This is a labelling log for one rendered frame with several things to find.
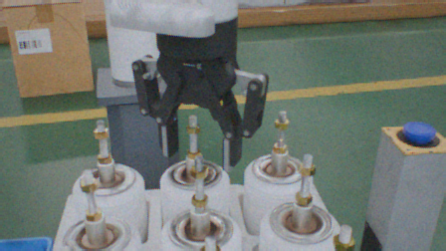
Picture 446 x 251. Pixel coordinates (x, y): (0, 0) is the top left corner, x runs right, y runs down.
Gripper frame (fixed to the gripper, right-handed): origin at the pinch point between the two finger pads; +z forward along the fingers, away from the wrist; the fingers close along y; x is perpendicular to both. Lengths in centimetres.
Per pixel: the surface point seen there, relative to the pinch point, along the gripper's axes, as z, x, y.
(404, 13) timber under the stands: 33, -228, -5
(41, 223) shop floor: 36, -15, 45
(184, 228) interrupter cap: 10.7, 0.6, 1.9
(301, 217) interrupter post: 9.2, -5.1, -10.2
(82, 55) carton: 23, -75, 82
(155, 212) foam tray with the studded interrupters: 17.9, -8.4, 12.0
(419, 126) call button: 2.9, -21.7, -20.7
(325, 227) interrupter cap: 10.5, -6.3, -12.8
